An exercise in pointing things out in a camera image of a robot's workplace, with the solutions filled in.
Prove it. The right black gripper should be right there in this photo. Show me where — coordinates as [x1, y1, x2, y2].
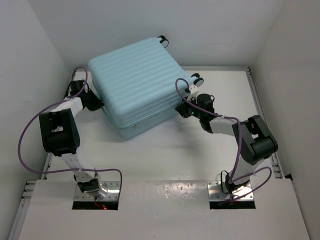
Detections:
[176, 95, 204, 120]

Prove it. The light blue suitcase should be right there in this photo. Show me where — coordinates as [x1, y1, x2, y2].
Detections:
[88, 37, 197, 139]

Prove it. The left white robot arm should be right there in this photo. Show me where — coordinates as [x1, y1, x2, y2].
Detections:
[39, 80, 108, 198]

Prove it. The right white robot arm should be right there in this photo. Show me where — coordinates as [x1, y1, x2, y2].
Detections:
[175, 93, 278, 194]

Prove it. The suitcase wheel front right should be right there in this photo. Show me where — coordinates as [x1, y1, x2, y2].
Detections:
[193, 77, 204, 87]

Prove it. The suitcase wheel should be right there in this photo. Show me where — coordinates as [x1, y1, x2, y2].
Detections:
[193, 77, 204, 87]
[190, 73, 200, 79]
[157, 35, 170, 48]

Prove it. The suitcase wheel front left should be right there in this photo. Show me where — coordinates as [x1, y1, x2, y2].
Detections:
[190, 73, 200, 79]

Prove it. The suitcase wheel far left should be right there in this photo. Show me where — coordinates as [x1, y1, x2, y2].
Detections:
[157, 35, 170, 48]

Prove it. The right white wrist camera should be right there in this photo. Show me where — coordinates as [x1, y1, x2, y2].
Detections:
[185, 84, 199, 102]

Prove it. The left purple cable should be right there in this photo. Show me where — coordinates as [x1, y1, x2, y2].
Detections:
[17, 66, 123, 201]

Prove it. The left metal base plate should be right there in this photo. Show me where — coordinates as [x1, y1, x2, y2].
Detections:
[73, 181, 121, 202]

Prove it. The metal base plate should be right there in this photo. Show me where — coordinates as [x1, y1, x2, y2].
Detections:
[73, 181, 121, 202]
[207, 180, 254, 202]

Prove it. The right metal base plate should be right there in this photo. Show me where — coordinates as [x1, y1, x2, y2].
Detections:
[207, 180, 254, 202]

